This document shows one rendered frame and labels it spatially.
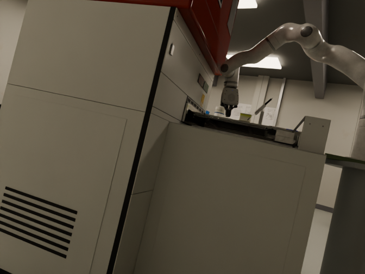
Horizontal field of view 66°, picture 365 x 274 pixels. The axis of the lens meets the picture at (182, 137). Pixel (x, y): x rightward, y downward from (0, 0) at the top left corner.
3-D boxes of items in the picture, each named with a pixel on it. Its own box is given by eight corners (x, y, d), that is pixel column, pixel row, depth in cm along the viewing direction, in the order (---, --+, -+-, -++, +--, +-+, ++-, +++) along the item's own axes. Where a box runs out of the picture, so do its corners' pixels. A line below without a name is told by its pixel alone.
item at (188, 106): (180, 120, 137) (185, 101, 137) (200, 131, 179) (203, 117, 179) (184, 121, 136) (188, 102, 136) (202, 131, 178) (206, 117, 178)
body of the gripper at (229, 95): (225, 83, 163) (223, 103, 163) (241, 86, 165) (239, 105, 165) (220, 86, 170) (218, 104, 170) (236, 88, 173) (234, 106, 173)
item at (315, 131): (297, 149, 111) (305, 115, 111) (287, 154, 163) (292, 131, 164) (323, 155, 108) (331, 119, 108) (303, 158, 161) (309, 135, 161)
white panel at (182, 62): (145, 111, 102) (170, 6, 103) (196, 135, 180) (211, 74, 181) (152, 113, 101) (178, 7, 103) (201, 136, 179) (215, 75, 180)
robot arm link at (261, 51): (269, 42, 145) (222, 78, 158) (277, 52, 159) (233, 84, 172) (260, 29, 148) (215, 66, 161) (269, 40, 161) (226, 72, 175)
